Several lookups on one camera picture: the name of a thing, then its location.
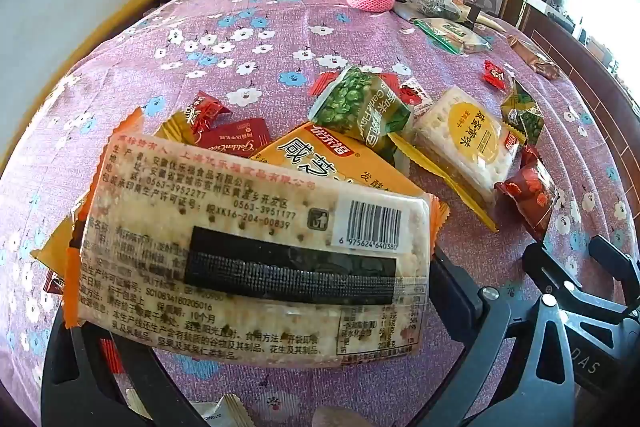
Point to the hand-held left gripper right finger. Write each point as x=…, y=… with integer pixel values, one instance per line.
x=470, y=287

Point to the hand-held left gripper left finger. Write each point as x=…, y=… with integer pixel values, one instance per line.
x=80, y=382

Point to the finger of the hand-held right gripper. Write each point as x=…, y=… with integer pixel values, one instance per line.
x=620, y=269
x=547, y=274

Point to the large red snack packet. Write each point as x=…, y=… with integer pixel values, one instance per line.
x=530, y=189

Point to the cracker packet round yellow label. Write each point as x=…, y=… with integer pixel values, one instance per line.
x=475, y=142

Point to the clear cracker packet orange edges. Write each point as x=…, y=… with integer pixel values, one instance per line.
x=200, y=207

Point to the green pea snack packet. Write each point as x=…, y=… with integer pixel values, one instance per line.
x=352, y=99
x=525, y=114

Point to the red striped packet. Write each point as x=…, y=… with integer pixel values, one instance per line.
x=110, y=354

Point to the small red candy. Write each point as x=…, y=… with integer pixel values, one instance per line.
x=495, y=74

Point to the wooden cabinet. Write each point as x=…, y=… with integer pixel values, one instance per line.
x=590, y=57

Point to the brown snack packet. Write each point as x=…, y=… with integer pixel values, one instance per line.
x=535, y=57

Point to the green cracker packet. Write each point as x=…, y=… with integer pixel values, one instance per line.
x=450, y=34

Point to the flat red sachet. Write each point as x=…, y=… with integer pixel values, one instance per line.
x=240, y=134

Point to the dark green bag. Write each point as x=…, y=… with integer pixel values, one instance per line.
x=437, y=7

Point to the dark red candy packet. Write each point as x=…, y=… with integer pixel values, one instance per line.
x=205, y=109

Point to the purple floral tablecloth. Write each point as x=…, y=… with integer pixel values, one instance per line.
x=300, y=22

